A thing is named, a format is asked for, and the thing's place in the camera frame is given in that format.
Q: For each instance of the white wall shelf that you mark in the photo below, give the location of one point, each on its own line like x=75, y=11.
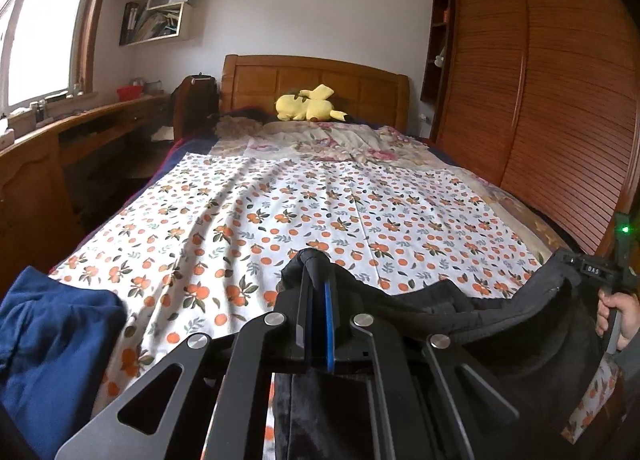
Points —
x=145, y=21

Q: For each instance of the window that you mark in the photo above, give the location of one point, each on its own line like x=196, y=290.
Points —
x=40, y=51

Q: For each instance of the dark wooden chair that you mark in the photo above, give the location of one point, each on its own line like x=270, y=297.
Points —
x=194, y=106

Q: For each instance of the folded blue garment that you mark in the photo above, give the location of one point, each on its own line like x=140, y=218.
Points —
x=56, y=341

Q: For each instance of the red bowl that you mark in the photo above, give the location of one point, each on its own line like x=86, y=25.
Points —
x=129, y=92

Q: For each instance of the wooden desk counter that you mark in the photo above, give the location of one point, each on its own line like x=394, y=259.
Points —
x=38, y=224

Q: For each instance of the person's right hand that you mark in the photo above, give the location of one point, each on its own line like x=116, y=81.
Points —
x=627, y=309

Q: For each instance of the yellow plush toy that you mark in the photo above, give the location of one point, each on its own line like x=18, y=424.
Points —
x=309, y=105

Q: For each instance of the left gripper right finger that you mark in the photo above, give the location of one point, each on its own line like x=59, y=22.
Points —
x=340, y=304

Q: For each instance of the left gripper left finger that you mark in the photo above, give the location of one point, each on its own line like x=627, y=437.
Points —
x=303, y=339

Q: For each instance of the black jacket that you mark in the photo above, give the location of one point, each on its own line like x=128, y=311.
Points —
x=446, y=376

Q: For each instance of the wooden louvred wardrobe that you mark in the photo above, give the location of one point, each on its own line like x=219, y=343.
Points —
x=541, y=97

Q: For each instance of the floral quilt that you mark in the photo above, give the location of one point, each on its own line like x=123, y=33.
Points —
x=248, y=135

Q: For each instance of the orange print bed sheet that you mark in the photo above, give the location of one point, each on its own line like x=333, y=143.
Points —
x=202, y=249

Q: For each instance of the wooden headboard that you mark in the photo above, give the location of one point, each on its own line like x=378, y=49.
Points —
x=367, y=94

